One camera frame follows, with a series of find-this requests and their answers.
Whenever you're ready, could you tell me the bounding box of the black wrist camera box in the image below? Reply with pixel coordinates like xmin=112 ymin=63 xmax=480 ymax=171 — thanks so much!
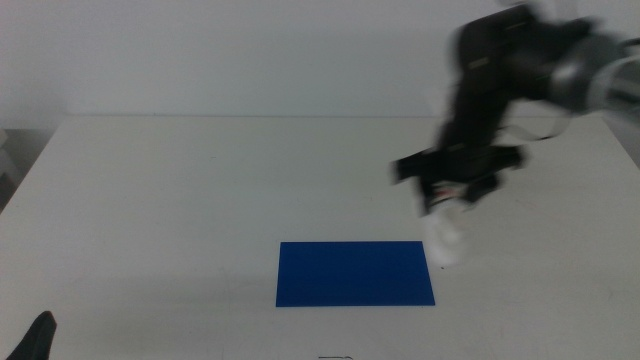
xmin=453 ymin=3 xmax=544 ymax=81

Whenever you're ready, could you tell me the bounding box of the thin white cable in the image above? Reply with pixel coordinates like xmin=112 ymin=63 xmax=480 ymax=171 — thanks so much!
xmin=499 ymin=110 xmax=574 ymax=142

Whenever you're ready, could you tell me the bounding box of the blue rectangular mat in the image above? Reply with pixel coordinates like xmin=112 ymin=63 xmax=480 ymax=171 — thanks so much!
xmin=275 ymin=240 xmax=436 ymax=308

